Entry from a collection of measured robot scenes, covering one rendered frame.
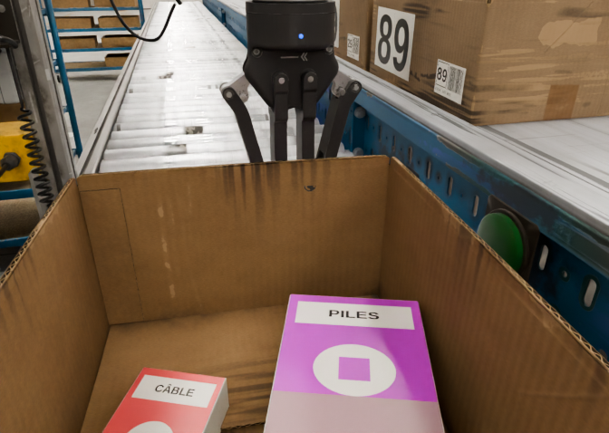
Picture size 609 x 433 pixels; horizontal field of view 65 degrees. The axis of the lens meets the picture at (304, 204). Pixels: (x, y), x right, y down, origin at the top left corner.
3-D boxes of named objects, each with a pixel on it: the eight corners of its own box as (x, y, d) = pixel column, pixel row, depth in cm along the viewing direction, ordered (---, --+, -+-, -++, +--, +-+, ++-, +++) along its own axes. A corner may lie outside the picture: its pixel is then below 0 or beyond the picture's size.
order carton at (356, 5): (315, 47, 138) (316, -18, 131) (410, 44, 144) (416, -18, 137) (363, 72, 104) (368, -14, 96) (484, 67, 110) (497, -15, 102)
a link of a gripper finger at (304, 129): (290, 64, 44) (305, 63, 45) (294, 177, 49) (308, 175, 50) (301, 72, 41) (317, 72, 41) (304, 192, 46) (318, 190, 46)
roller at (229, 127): (108, 150, 113) (103, 129, 111) (321, 133, 124) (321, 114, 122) (105, 157, 108) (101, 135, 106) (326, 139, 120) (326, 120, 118)
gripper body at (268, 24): (326, -5, 44) (324, 95, 48) (234, -5, 42) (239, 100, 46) (353, -2, 38) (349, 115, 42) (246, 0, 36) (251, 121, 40)
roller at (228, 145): (97, 178, 97) (101, 171, 101) (343, 156, 108) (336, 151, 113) (92, 153, 95) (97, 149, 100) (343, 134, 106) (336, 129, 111)
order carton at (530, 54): (367, 74, 102) (372, -15, 94) (490, 68, 108) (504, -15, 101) (468, 127, 67) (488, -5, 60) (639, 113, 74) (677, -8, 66)
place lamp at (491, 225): (468, 256, 57) (478, 203, 53) (478, 254, 57) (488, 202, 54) (505, 291, 50) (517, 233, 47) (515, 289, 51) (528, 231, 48)
